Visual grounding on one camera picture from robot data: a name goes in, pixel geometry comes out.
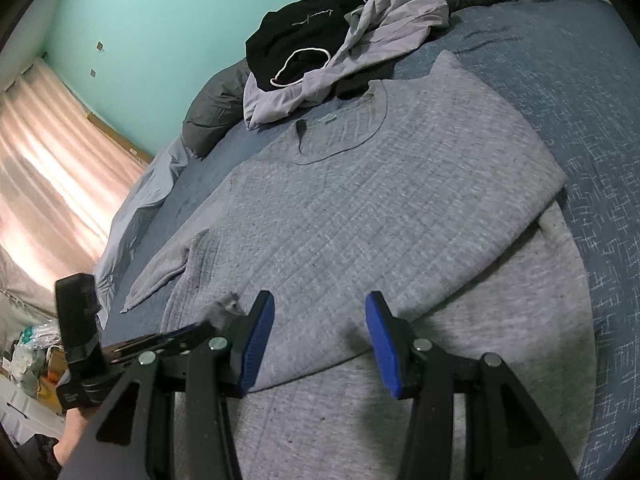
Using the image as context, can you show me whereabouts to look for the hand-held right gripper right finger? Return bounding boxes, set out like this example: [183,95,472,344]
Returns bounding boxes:
[365,291,578,480]

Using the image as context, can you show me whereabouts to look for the person's left forearm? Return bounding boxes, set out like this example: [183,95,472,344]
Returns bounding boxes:
[0,430,65,480]

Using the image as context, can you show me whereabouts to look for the black pants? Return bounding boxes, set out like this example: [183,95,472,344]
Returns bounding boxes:
[335,57,402,102]

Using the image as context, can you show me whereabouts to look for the bed with blue sheet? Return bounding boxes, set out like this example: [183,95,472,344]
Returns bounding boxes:
[97,0,640,480]

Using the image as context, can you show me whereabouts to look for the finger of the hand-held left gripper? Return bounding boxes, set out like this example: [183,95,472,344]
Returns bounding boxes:
[100,321,216,365]

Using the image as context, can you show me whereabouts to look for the dark grey rolled duvet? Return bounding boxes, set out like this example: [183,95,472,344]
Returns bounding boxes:
[181,0,601,162]

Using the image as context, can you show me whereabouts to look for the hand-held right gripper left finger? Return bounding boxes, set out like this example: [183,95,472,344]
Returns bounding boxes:
[62,290,276,480]

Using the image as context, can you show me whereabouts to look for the grey sweater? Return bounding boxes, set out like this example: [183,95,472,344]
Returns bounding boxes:
[121,50,599,480]

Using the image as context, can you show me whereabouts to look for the black sweater with white collar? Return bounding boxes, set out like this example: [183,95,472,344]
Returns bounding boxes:
[245,0,374,92]

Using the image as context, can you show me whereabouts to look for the lilac hoodie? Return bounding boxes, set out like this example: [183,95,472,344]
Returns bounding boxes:
[242,0,451,132]

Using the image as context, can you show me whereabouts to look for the pink curtain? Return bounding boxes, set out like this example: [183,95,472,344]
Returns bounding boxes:
[0,56,152,302]

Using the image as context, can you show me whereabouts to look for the plastic bags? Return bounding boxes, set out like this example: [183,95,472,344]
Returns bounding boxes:
[9,321,67,397]

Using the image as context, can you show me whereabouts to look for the wooden window frame strip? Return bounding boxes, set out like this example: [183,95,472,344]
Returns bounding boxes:
[86,111,152,167]

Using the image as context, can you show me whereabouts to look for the light grey blanket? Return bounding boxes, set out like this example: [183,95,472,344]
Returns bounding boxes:
[92,135,194,332]

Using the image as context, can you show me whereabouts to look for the person's left hand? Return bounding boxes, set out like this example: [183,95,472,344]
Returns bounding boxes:
[52,406,97,467]

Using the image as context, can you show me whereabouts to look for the white storage box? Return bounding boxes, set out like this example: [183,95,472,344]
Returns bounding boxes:
[0,374,67,443]

